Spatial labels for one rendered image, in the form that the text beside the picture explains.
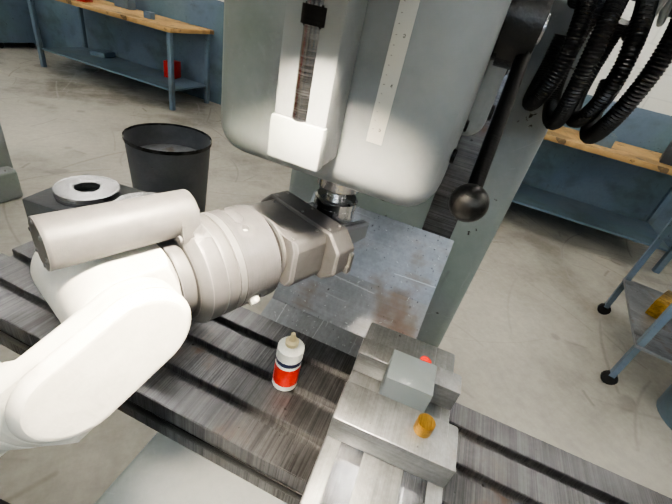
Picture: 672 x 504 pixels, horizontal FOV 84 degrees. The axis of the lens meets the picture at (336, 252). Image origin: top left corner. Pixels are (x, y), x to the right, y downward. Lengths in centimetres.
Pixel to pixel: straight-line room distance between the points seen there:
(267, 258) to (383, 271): 52
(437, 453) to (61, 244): 42
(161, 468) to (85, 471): 102
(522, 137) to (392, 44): 50
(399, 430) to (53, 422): 35
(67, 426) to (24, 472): 145
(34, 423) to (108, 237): 11
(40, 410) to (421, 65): 30
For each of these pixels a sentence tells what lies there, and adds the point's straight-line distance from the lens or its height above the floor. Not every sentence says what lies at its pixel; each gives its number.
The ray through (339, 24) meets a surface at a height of 143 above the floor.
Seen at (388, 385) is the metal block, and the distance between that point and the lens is 51.
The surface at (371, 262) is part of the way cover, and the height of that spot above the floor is 100.
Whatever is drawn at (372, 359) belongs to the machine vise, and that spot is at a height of 103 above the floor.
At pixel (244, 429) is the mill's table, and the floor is 93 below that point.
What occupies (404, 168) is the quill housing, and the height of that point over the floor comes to 135.
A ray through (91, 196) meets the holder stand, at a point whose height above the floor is 113.
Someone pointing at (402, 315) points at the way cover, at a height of 93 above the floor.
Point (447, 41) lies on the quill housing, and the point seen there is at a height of 143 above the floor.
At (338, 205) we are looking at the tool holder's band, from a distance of 39.
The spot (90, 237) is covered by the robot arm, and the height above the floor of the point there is 129.
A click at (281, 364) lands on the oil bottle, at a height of 99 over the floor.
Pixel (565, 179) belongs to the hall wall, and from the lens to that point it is 481.
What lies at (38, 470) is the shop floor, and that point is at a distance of 172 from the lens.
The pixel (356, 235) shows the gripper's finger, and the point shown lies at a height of 123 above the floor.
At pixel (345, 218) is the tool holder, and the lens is 40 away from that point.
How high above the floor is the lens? 144
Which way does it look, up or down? 33 degrees down
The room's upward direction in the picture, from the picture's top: 13 degrees clockwise
